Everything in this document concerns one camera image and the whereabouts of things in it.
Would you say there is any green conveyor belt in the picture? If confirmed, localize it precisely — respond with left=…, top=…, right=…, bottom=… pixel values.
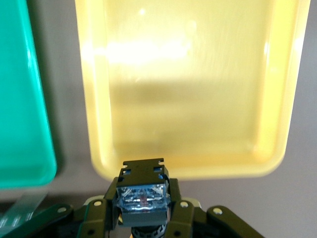
left=0, top=190, right=48, bottom=230

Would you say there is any yellow plastic tray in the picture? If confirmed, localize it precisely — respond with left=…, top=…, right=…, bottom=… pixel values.
left=74, top=0, right=312, bottom=181

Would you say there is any yellow push button switch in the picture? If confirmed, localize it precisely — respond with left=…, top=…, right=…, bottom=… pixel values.
left=116, top=157, right=171, bottom=238

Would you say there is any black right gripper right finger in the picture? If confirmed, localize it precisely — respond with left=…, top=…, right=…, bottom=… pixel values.
left=165, top=178, right=263, bottom=238

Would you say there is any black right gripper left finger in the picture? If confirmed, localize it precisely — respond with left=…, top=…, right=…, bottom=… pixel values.
left=22, top=177, right=122, bottom=238

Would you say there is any green plastic tray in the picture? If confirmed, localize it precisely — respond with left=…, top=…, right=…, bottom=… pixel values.
left=0, top=0, right=58, bottom=190

